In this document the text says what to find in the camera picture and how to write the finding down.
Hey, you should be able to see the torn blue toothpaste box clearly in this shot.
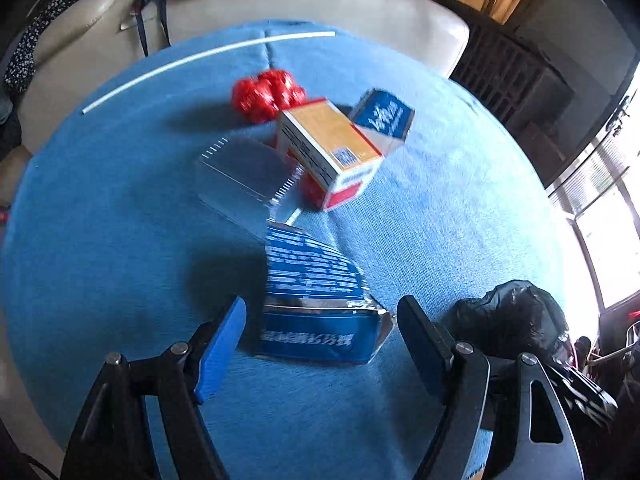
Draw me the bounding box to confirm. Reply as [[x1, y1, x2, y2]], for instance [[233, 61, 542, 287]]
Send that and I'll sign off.
[[255, 220, 396, 366]]

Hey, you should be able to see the red crumpled wrapper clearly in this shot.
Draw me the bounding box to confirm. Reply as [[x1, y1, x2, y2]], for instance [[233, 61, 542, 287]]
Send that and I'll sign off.
[[231, 69, 307, 125]]

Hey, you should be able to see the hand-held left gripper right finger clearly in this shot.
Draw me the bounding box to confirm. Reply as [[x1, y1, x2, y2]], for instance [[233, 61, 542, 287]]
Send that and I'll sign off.
[[397, 296, 586, 480]]

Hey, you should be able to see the orange and white carton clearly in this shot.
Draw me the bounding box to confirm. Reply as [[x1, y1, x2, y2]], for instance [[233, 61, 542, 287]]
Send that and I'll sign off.
[[275, 97, 386, 211]]

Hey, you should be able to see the blue table cloth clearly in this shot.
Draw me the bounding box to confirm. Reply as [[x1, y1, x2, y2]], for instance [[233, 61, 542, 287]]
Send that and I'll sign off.
[[0, 19, 581, 480]]

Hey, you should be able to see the bright window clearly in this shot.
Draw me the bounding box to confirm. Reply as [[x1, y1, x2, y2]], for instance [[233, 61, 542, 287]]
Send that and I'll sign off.
[[545, 90, 640, 311]]

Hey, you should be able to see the dark floral cloth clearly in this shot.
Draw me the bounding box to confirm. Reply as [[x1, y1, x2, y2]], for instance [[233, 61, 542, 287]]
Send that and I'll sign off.
[[4, 0, 143, 96]]

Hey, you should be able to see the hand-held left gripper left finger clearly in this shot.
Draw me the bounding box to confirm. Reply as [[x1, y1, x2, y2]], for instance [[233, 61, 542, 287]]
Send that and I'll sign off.
[[60, 295, 248, 480]]

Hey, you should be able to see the dark blue strap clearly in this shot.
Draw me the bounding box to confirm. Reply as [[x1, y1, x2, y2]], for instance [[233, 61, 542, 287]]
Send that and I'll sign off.
[[131, 0, 171, 58]]

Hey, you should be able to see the black plastic bag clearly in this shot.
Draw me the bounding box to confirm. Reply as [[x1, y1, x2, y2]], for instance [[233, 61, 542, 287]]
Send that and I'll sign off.
[[445, 280, 571, 361]]

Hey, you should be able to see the beige leather sofa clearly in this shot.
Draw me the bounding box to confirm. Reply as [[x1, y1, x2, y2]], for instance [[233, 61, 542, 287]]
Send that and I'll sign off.
[[0, 0, 471, 206]]

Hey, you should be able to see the clear plastic container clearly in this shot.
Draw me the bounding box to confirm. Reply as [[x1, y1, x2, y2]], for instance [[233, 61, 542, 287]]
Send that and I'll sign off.
[[192, 135, 306, 241]]

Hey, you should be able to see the thin white stick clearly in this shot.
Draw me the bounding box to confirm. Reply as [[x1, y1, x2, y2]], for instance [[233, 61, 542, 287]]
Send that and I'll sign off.
[[81, 31, 337, 115]]

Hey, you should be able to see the small blue carton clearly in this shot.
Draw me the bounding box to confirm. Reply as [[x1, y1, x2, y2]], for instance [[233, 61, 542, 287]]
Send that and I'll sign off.
[[347, 87, 417, 156]]

